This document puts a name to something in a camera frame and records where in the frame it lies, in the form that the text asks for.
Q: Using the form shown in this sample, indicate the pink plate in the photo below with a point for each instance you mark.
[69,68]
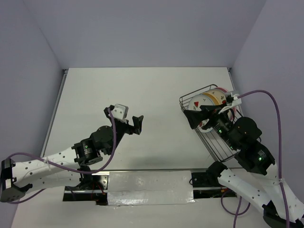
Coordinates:
[234,109]

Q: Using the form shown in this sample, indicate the white strawberry plate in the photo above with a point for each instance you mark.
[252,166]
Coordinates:
[195,104]
[218,94]

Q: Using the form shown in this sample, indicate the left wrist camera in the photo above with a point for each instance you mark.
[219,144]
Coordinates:
[120,112]

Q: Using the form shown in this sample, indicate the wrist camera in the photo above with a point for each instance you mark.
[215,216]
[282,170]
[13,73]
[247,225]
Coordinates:
[232,100]
[120,112]

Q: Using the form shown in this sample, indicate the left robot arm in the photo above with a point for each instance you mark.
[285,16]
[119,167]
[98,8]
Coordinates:
[69,167]

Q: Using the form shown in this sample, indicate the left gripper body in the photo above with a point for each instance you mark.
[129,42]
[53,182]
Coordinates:
[120,128]

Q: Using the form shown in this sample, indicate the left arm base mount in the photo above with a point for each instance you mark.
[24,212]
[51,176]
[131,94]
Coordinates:
[94,188]

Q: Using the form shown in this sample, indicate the silver taped panel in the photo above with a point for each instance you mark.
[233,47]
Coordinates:
[149,188]

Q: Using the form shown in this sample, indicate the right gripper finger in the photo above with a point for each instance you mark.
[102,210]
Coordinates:
[212,108]
[196,117]

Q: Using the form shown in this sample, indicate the yellow plate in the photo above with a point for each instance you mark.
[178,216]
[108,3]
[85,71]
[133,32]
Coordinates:
[212,97]

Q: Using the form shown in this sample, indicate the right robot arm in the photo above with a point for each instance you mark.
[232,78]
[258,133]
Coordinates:
[276,201]

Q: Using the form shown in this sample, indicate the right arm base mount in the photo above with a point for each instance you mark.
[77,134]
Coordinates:
[205,187]

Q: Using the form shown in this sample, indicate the wire dish rack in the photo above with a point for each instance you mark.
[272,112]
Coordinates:
[216,146]

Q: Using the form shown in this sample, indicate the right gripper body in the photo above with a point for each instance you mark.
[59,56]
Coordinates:
[221,122]

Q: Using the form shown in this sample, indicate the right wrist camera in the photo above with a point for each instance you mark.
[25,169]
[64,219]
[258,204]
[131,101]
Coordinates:
[232,100]

